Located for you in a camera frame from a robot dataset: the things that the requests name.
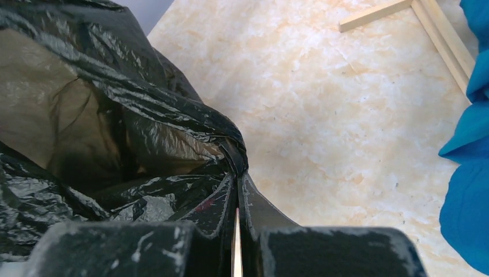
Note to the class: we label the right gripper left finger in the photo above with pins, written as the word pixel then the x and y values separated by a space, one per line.
pixel 203 243

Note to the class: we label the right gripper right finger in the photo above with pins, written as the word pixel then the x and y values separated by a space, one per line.
pixel 259 219

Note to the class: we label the black plastic trash bag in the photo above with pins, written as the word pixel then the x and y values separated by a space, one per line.
pixel 94 120

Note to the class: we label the blue t-shirt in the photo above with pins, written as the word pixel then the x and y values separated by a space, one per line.
pixel 464 214

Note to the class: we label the wooden clothes rack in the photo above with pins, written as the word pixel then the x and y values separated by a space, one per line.
pixel 450 46

